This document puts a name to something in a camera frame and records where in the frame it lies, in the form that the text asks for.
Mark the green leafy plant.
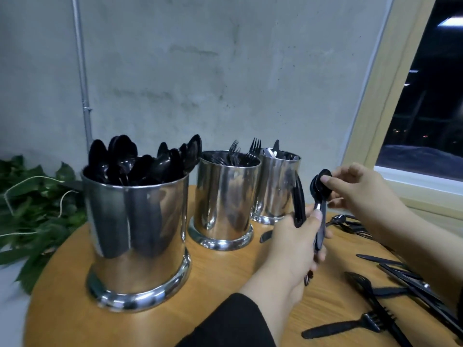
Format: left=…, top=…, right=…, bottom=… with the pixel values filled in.
left=0, top=155, right=88, bottom=295

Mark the person's left forearm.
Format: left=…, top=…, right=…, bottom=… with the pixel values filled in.
left=177, top=274, right=305, bottom=347

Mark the dark parked car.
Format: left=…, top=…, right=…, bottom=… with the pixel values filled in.
left=376, top=144, right=463, bottom=181

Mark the black plastic spoon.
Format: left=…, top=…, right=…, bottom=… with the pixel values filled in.
left=310, top=168, right=334, bottom=252

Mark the thin white cable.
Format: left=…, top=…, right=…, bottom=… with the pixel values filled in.
left=0, top=175, right=81, bottom=239

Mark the bunch of black spoons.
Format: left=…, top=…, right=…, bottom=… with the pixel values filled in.
left=85, top=133, right=204, bottom=187

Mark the grey metal pipe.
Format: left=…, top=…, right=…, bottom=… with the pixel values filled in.
left=70, top=0, right=94, bottom=152

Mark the pile of black plastic cutlery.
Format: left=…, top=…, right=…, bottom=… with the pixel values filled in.
left=326, top=213, right=463, bottom=347

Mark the person's right forearm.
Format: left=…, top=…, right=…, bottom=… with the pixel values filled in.
left=380, top=206, right=463, bottom=315

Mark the person's left hand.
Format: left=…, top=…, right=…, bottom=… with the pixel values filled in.
left=257, top=204, right=334, bottom=304

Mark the person's right hand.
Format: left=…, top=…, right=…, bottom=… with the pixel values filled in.
left=320, top=163, right=406, bottom=239

